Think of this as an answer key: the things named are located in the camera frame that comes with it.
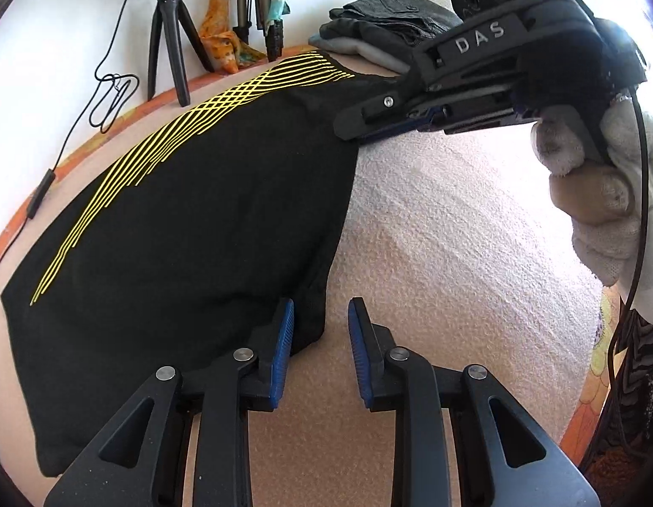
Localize person's dark patterned clothing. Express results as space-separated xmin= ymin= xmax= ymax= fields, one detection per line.
xmin=579 ymin=285 xmax=653 ymax=507

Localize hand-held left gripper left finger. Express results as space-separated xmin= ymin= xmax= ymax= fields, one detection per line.
xmin=44 ymin=298 xmax=296 ymax=507

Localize black cable with inline switch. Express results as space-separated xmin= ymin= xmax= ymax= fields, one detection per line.
xmin=0 ymin=0 xmax=143 ymax=282

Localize folded dark grey jeans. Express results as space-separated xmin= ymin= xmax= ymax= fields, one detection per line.
xmin=329 ymin=0 xmax=465 ymax=49

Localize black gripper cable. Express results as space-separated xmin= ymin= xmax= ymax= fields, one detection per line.
xmin=579 ymin=92 xmax=653 ymax=468

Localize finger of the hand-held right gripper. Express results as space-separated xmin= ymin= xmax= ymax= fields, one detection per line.
xmin=413 ymin=96 xmax=543 ymax=136
xmin=333 ymin=75 xmax=450 ymax=142

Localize folded light grey garment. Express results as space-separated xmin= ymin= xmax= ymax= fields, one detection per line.
xmin=308 ymin=24 xmax=418 ymax=74

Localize person's right hand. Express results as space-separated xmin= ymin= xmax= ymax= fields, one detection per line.
xmin=530 ymin=96 xmax=653 ymax=297

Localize black pants with yellow stripes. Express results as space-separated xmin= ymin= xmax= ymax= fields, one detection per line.
xmin=0 ymin=50 xmax=412 ymax=479

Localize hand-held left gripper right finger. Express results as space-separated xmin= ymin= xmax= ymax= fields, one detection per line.
xmin=347 ymin=297 xmax=602 ymax=507

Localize orange patterned scarf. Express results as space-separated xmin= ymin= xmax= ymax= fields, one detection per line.
xmin=198 ymin=0 xmax=267 ymax=76

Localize pale pink bed blanket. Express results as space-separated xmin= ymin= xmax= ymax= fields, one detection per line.
xmin=0 ymin=53 xmax=623 ymax=507

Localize small black tripod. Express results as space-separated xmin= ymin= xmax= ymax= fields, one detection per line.
xmin=145 ymin=0 xmax=215 ymax=108

